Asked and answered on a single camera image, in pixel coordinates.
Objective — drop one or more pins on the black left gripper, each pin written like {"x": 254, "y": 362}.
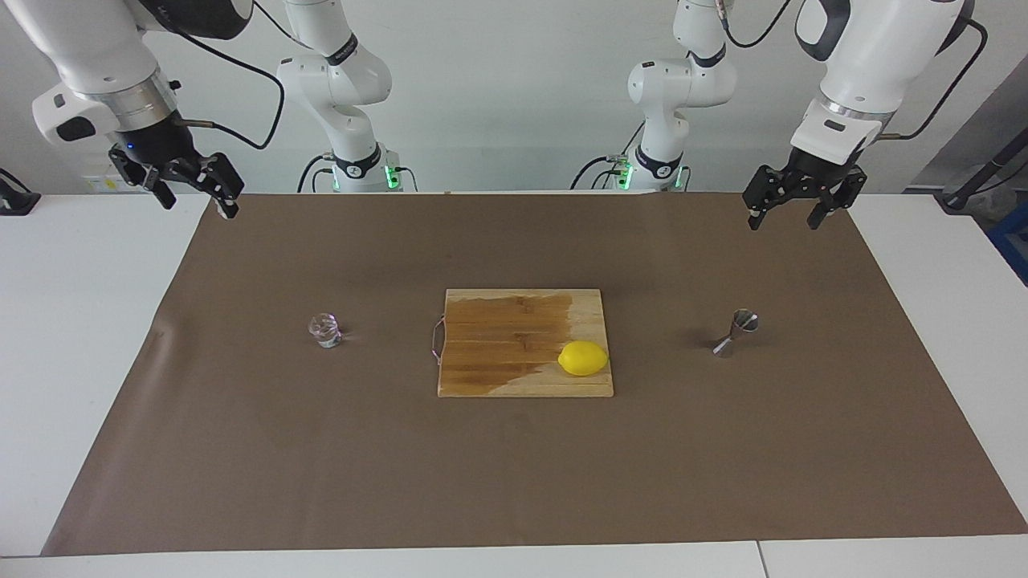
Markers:
{"x": 819, "y": 170}

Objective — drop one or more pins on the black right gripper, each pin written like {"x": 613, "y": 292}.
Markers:
{"x": 157, "y": 144}

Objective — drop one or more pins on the steel double jigger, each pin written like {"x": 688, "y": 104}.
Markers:
{"x": 747, "y": 321}

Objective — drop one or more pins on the small clear glass cup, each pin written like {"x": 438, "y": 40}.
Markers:
{"x": 326, "y": 329}

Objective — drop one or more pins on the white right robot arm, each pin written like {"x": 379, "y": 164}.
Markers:
{"x": 88, "y": 56}

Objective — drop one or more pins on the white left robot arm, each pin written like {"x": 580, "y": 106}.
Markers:
{"x": 875, "y": 56}

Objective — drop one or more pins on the black tripod stand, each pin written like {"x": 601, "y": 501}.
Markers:
{"x": 976, "y": 181}

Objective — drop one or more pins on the blue crate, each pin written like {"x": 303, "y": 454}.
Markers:
{"x": 1013, "y": 241}

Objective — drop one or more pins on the yellow lemon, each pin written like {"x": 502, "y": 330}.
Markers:
{"x": 583, "y": 359}

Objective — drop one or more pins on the wooden cutting board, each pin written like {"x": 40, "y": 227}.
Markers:
{"x": 498, "y": 345}

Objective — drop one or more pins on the brown table mat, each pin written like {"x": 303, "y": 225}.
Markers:
{"x": 514, "y": 482}

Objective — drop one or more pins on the black clamp mount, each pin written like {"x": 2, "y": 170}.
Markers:
{"x": 16, "y": 199}

